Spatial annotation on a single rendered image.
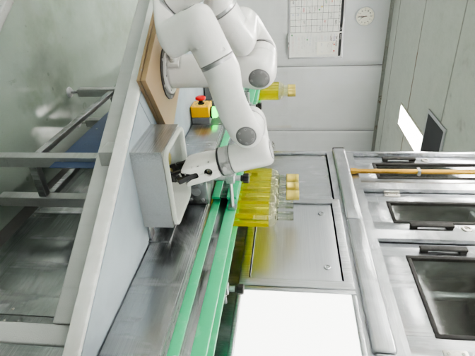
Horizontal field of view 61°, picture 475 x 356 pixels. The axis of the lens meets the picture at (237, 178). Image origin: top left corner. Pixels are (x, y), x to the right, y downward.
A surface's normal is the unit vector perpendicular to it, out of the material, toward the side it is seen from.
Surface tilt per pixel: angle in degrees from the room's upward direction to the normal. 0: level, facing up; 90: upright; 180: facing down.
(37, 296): 90
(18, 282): 90
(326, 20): 90
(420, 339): 90
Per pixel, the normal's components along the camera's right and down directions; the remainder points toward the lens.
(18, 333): -0.11, -0.46
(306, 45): -0.11, 0.51
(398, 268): -0.05, -0.86
